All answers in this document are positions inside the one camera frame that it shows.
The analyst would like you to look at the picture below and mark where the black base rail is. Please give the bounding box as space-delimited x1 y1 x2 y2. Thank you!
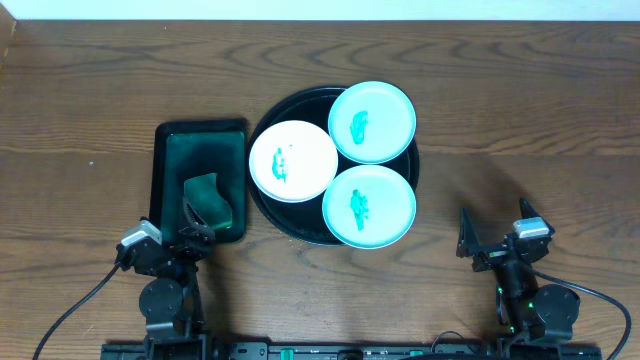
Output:
99 339 604 360

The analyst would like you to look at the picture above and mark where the green sponge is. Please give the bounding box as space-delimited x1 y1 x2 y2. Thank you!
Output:
184 173 233 232

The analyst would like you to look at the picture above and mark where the black rectangular tray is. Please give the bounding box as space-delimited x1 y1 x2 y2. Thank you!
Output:
149 118 247 245

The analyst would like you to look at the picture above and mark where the white plate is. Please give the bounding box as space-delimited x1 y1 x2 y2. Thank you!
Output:
248 120 338 203

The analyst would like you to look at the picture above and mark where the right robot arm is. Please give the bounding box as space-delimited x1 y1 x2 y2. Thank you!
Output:
456 198 580 359

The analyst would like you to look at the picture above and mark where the mint green plate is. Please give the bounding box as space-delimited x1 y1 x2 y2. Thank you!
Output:
322 165 417 250
328 81 417 164

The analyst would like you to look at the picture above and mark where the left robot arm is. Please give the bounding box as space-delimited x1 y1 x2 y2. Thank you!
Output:
115 199 219 360

